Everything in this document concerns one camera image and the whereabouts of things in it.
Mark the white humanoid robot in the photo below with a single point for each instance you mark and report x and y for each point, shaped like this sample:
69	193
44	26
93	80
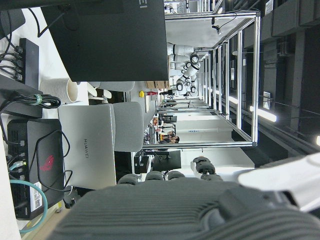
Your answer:
190	72

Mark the black background monitor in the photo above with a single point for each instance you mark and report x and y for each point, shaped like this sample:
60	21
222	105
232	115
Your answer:
167	160

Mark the black USB hub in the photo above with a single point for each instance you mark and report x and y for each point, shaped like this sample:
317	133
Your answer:
31	62

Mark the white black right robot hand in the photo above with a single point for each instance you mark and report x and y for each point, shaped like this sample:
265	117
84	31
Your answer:
155	212

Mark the brown cardboard box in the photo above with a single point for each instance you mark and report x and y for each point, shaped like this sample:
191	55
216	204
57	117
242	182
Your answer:
157	85

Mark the small black frame camera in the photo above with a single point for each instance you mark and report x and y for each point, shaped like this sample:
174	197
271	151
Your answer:
217	27

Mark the grey office chair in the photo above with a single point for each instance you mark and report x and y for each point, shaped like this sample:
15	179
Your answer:
128	127

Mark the black ROG mini computer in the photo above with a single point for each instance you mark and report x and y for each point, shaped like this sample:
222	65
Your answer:
47	140

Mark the aluminium frame cage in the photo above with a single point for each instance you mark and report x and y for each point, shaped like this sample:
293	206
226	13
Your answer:
255	75

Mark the long ceiling light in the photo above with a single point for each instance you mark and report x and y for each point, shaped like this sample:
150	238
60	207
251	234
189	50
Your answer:
265	113

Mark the yellow round button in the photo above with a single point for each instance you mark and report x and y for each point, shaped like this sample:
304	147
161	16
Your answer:
141	93

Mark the silver Huawei laptop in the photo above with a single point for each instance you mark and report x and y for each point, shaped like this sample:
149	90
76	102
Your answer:
87	150

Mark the white paper cup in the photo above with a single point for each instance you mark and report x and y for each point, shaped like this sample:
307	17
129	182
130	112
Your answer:
57	90

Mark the black computer monitor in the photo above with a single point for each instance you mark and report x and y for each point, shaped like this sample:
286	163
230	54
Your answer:
112	37

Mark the seated person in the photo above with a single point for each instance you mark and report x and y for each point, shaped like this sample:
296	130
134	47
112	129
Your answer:
172	139

